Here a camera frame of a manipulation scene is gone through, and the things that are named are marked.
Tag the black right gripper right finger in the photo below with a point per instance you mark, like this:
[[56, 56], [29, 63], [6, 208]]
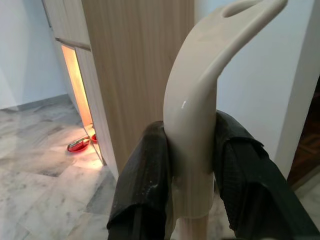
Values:
[[250, 187]]

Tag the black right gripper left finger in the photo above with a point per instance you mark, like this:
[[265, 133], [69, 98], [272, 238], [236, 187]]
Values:
[[145, 187]]

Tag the red round dish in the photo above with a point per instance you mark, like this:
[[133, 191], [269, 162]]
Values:
[[77, 147]]

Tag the light wood cabinet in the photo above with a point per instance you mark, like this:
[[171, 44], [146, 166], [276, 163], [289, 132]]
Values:
[[130, 62]]

